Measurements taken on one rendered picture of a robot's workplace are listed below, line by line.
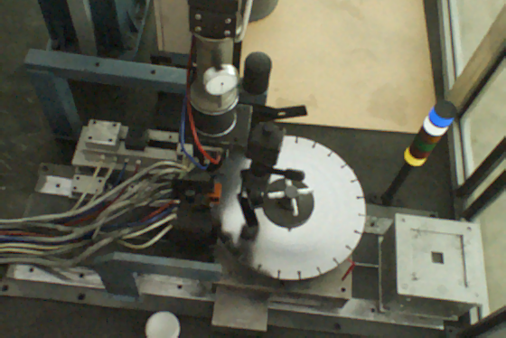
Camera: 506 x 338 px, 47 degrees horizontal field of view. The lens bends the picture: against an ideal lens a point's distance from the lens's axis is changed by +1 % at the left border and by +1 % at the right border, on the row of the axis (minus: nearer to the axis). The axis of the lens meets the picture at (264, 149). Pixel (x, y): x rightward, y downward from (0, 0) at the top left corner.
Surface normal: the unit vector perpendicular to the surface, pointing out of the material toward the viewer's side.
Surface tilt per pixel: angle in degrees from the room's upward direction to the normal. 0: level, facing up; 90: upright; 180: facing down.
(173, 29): 90
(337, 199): 0
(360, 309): 0
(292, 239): 0
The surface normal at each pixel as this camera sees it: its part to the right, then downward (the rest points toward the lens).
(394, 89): 0.09, -0.50
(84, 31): -0.09, 0.86
